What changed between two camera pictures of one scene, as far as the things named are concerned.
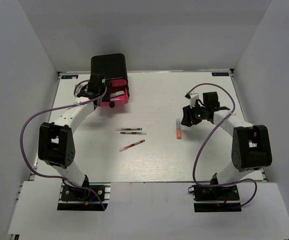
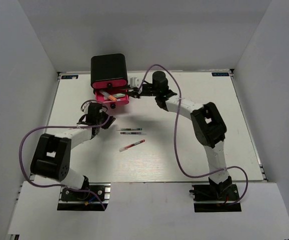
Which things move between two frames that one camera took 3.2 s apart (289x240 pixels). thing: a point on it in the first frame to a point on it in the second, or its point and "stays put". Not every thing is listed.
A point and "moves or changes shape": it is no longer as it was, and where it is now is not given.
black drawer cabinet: x=113 y=66 stays put
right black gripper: x=188 y=116 to x=135 y=93
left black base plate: x=74 y=197 stays put
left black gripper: x=104 y=87 to x=111 y=119
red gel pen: x=125 y=147 stays put
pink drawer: x=119 y=99 stays put
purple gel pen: x=134 y=133 stays put
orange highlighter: x=178 y=129 moves or changes shape
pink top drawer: x=118 y=82 stays put
